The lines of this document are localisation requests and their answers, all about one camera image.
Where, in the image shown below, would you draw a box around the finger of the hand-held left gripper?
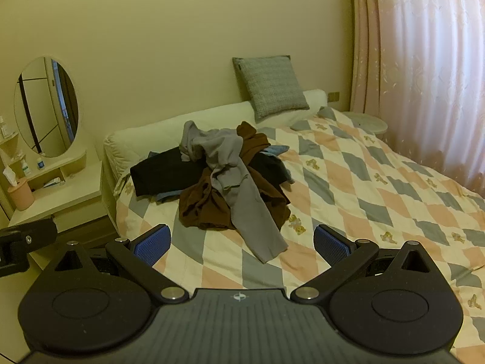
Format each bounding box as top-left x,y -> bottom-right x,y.
0,215 -> 59,278

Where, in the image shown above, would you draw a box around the grey pants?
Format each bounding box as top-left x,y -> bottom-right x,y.
179,120 -> 290,263

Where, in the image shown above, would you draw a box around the black garment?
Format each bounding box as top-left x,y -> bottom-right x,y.
130,148 -> 213,198
248,155 -> 296,189

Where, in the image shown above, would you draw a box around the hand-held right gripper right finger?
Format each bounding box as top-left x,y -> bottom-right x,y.
290,224 -> 433,305

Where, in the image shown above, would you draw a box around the white vanity table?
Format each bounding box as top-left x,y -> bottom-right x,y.
0,148 -> 116,262

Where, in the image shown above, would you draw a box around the pink tissue holder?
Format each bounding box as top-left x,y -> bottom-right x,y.
3,166 -> 35,211

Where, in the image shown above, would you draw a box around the round white side table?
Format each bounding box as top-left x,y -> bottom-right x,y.
343,111 -> 388,142

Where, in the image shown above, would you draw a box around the light blue garment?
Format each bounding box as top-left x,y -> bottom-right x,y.
259,145 -> 290,159

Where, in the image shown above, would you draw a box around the long white headboard cushion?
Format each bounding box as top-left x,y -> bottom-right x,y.
103,101 -> 255,183

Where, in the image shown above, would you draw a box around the pink sheer curtain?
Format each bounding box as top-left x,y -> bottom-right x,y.
349,0 -> 485,194

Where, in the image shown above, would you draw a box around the diamond patterned quilt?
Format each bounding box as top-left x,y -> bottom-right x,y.
114,106 -> 485,353

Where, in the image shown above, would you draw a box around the small white headboard cushion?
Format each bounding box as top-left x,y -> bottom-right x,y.
303,89 -> 328,110

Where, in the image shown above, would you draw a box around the oval mirror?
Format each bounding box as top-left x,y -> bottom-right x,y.
14,57 -> 79,159

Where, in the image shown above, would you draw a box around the grey checked pillow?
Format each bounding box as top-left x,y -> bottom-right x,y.
232,56 -> 310,121

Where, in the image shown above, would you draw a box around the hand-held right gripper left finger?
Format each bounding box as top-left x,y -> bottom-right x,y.
55,224 -> 190,305

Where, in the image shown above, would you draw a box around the brown garment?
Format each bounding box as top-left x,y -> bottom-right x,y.
179,121 -> 292,231

